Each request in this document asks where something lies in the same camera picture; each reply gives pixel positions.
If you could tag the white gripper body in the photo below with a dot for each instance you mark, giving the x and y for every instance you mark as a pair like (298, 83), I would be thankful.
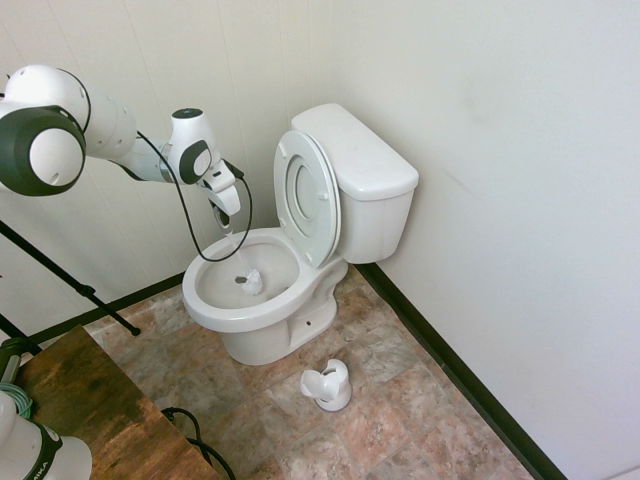
(225, 192)

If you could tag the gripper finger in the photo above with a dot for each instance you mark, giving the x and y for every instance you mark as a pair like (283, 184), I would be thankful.
(227, 221)
(216, 212)

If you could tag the white toilet brush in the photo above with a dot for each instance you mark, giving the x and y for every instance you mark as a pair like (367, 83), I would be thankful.
(252, 282)

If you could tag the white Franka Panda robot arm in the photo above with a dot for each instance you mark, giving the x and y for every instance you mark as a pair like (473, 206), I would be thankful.
(110, 130)

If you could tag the white toilet seat cover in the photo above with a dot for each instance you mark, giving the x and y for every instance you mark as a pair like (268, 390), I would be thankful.
(307, 192)

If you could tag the white toilet bowl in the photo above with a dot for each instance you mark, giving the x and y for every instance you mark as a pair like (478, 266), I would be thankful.
(270, 330)

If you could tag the white toilet tank lid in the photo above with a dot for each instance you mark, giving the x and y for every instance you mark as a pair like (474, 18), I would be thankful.
(357, 155)

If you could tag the white toilet tank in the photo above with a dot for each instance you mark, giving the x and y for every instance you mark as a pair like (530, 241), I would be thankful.
(375, 230)

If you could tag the white toilet brush holder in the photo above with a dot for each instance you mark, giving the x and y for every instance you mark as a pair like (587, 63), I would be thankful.
(332, 400)

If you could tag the black rubber baseboard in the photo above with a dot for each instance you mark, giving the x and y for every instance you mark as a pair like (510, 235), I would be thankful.
(140, 296)
(475, 380)

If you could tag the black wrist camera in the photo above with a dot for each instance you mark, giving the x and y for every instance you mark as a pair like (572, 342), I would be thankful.
(236, 169)

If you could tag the black camera tripod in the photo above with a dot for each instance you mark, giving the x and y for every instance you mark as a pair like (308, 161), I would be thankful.
(55, 272)

